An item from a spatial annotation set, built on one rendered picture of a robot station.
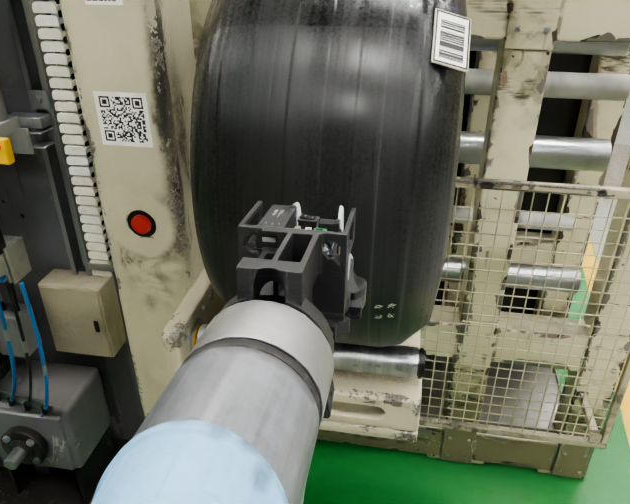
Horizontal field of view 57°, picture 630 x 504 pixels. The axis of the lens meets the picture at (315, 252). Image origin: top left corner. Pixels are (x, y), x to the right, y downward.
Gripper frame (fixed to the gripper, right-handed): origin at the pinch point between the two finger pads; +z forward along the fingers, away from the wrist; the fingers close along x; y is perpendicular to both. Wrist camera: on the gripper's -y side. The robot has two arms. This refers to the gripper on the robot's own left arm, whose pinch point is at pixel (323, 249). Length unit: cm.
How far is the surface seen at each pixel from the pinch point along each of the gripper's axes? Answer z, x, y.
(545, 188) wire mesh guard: 70, -34, -13
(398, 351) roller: 24.5, -7.7, -25.5
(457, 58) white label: 14.5, -10.7, 15.3
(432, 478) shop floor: 90, -22, -111
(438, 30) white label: 15.3, -8.6, 17.8
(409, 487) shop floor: 86, -15, -111
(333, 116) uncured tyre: 9.8, 0.8, 9.9
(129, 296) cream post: 31, 36, -25
